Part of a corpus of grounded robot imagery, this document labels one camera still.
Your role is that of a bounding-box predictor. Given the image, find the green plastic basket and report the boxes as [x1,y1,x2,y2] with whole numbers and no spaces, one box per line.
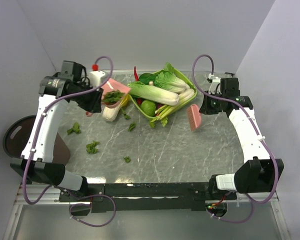
[127,67,197,122]

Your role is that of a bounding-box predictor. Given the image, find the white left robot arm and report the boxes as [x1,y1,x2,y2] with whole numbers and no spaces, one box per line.
[10,60,109,201]

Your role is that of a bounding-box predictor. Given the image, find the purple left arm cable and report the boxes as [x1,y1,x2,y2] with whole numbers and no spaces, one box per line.
[22,55,117,227]

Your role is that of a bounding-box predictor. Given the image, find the green round cabbage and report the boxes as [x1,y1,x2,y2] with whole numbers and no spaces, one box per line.
[140,100,157,117]

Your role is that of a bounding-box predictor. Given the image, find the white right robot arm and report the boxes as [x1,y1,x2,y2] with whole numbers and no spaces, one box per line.
[199,74,284,199]

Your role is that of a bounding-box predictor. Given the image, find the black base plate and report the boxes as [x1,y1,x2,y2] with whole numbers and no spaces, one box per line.
[59,182,237,213]

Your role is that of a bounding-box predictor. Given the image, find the pink hand brush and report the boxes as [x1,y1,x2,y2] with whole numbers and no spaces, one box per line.
[186,104,202,131]

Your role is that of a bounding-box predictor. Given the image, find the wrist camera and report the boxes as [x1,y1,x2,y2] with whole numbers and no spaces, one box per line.
[87,64,106,88]
[207,73,221,95]

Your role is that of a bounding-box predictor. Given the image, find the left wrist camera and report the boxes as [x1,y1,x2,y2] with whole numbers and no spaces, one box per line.
[87,64,106,88]

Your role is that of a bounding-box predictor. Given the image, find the brown round bin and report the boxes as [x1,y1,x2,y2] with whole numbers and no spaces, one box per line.
[2,115,71,165]

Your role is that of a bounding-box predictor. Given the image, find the red chili pepper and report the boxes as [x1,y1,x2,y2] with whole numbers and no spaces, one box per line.
[133,66,139,82]

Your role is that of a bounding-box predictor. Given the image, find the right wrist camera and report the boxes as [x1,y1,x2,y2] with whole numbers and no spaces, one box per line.
[207,73,221,95]

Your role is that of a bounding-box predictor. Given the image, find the large green napa cabbage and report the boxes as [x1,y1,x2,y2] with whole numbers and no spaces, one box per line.
[127,81,180,106]

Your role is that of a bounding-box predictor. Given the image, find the green celery stalks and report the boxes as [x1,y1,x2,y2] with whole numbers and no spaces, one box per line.
[149,99,191,128]

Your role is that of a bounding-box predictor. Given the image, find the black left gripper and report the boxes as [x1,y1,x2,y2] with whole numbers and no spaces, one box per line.
[71,81,104,113]

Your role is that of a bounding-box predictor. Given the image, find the yellow napa cabbage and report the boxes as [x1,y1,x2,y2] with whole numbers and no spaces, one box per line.
[102,94,130,122]

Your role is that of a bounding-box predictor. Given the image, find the green bok choy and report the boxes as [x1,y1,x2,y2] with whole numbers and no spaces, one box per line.
[138,62,190,94]

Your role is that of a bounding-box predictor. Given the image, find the aluminium rail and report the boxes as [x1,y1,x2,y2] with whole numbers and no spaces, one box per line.
[13,181,279,206]

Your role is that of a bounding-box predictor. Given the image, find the pink dustpan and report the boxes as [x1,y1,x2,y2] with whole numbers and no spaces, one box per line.
[100,78,131,109]

